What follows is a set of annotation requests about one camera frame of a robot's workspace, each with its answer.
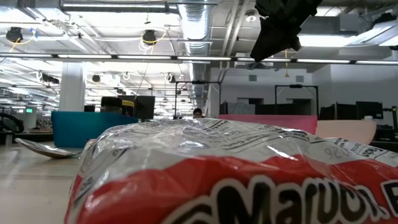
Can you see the green exit sign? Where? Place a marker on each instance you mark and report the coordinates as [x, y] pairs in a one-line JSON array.
[[29, 110]]

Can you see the brown yellow-lid spice jar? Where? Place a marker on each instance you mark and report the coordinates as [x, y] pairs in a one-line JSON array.
[[128, 104]]

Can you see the red plastic bin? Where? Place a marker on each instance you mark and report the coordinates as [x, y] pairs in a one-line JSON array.
[[280, 123]]

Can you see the long LED light bar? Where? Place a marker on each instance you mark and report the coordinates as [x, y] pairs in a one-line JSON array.
[[211, 58]]

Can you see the ribbed silver air duct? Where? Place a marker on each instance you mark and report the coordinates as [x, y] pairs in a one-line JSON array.
[[196, 25]]

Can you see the black background stand frame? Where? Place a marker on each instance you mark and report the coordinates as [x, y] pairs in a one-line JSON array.
[[297, 86], [202, 82]]

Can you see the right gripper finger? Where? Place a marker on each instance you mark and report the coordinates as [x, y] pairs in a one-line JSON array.
[[296, 43], [270, 37]]

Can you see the blue plastic bin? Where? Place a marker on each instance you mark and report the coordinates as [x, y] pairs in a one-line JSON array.
[[77, 129]]

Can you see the black ceiling device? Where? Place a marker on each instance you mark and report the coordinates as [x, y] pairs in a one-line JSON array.
[[14, 34], [150, 37]]

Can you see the person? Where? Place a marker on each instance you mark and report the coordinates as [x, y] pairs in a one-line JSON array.
[[198, 113]]

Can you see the white pillar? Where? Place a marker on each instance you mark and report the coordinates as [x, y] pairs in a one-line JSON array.
[[71, 87]]

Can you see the large black background monitor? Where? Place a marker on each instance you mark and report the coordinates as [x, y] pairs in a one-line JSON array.
[[144, 107]]

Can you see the red white ramen packet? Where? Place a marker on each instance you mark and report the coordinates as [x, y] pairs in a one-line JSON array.
[[217, 180]]

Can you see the silver metal spoon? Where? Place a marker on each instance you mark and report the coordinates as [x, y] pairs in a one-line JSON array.
[[34, 148]]

